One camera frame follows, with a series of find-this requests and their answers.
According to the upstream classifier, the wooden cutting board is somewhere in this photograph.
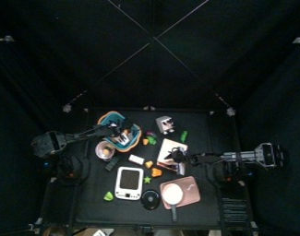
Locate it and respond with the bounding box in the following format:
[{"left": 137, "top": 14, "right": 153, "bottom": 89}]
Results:
[{"left": 155, "top": 137, "right": 189, "bottom": 173}]

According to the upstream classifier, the green toy wedge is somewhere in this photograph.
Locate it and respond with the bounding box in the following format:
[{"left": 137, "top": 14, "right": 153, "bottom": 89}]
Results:
[{"left": 103, "top": 191, "right": 115, "bottom": 203}]

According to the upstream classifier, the small white box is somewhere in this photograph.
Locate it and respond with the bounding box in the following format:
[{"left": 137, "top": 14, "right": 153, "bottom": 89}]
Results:
[{"left": 127, "top": 154, "right": 146, "bottom": 166}]

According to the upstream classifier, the grey toy toaster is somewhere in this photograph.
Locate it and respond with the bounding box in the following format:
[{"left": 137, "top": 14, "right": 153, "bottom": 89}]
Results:
[{"left": 154, "top": 115, "right": 177, "bottom": 136}]

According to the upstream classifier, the orange toy food piece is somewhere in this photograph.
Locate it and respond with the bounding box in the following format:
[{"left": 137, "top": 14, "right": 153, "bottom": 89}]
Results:
[{"left": 150, "top": 167, "right": 165, "bottom": 178}]

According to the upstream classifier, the black rectangular block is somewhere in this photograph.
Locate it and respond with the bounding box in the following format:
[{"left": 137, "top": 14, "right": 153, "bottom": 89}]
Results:
[{"left": 103, "top": 156, "right": 121, "bottom": 172}]

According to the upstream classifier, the black round disc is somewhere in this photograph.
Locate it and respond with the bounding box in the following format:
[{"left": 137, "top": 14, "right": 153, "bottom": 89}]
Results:
[{"left": 141, "top": 189, "right": 162, "bottom": 211}]

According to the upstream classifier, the pink square tray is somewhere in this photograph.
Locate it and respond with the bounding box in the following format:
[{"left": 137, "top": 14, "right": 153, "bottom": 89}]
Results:
[{"left": 158, "top": 175, "right": 201, "bottom": 210}]

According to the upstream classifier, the white kitchen scale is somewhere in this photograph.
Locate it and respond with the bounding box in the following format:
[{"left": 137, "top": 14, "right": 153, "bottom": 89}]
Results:
[{"left": 114, "top": 166, "right": 146, "bottom": 201}]

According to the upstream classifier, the white frying pan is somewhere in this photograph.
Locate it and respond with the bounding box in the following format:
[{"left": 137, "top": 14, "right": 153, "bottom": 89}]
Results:
[{"left": 162, "top": 183, "right": 185, "bottom": 223}]

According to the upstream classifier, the teal bowl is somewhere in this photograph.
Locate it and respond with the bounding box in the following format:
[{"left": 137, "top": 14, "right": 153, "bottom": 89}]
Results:
[{"left": 96, "top": 111, "right": 143, "bottom": 153}]

